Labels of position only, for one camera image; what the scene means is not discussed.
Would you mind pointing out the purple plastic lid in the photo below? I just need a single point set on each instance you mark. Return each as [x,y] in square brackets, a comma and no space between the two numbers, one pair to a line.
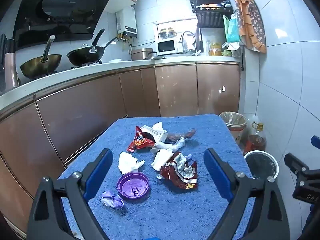
[132,187]

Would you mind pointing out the brown kitchen cabinets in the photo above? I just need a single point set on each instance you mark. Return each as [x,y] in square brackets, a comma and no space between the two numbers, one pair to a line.
[175,90]

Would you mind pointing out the glass pot with orange lid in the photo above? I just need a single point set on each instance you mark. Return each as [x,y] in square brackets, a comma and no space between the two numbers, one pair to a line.
[167,33]

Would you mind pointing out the metal faucet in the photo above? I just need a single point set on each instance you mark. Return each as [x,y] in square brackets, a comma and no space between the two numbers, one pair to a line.
[195,45]

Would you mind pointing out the lavender wrapper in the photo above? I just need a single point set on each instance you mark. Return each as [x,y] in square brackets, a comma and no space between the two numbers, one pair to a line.
[112,200]

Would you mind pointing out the blue towel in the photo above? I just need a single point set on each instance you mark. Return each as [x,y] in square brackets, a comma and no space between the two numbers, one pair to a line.
[162,217]

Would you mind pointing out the black wok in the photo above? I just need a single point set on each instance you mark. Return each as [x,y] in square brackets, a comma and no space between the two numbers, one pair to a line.
[82,56]

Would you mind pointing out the white water heater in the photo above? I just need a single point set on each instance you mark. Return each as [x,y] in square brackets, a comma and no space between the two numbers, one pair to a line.
[127,20]

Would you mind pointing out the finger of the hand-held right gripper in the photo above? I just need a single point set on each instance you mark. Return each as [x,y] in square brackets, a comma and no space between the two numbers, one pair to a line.
[316,142]
[296,165]

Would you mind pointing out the brown wrapper piece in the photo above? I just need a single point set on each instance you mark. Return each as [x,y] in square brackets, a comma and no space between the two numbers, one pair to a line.
[180,137]

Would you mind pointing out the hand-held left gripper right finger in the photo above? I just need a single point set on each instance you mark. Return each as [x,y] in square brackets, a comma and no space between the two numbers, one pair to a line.
[217,175]

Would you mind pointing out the bag of green vegetables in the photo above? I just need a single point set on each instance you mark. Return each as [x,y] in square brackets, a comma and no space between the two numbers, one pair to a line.
[235,53]

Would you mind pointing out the white plastic wrapper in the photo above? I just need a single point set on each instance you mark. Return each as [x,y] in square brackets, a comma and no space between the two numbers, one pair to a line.
[161,158]

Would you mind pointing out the white microwave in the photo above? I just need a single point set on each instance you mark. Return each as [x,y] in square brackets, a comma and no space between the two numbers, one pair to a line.
[166,46]

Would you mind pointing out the glass pot lid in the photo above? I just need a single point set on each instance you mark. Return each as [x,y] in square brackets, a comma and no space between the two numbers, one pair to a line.
[157,57]

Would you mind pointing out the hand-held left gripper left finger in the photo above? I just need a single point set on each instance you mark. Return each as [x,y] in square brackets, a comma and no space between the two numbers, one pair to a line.
[98,172]

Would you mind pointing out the white kitchen countertop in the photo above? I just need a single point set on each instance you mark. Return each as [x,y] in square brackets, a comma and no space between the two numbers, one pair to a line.
[62,76]

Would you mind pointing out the white-rimmed black bin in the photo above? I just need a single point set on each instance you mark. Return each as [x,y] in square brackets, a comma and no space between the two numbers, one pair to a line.
[262,163]

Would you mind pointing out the brass-coloured wok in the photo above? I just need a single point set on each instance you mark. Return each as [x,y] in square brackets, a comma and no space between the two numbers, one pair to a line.
[40,66]

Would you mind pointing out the cooking oil bottle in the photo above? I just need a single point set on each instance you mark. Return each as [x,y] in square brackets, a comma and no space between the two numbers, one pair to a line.
[255,142]

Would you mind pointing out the gas stove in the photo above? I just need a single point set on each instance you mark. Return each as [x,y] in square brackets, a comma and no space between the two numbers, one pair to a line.
[86,65]

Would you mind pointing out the brown and orange apron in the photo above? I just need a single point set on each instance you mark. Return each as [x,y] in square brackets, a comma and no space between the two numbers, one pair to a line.
[252,17]

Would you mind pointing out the pink cylinder container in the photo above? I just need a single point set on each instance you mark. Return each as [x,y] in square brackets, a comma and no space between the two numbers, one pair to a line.
[11,70]

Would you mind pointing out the black storage rack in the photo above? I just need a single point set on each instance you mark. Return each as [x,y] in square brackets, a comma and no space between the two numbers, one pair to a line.
[210,17]

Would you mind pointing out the white plastic bag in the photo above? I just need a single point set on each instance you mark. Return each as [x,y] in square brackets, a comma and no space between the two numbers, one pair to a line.
[232,46]

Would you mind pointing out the dark red snack wrapper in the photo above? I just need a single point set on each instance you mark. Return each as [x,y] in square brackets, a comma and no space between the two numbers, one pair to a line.
[175,173]

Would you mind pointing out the black range hood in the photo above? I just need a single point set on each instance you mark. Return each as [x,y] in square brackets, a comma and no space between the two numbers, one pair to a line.
[62,10]

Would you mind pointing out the beige bin with plastic liner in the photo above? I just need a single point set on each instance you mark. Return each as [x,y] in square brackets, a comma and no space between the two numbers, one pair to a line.
[235,132]

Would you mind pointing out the blue-green plastic bag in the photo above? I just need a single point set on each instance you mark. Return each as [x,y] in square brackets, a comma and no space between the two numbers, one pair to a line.
[232,31]

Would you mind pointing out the yellow jar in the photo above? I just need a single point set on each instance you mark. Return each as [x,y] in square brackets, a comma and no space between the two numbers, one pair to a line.
[215,50]

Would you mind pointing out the white printed paper packet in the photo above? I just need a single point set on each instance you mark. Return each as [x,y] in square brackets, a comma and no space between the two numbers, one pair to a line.
[157,135]

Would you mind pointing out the clear plastic bottle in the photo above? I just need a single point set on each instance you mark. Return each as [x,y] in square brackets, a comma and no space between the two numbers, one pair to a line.
[252,125]

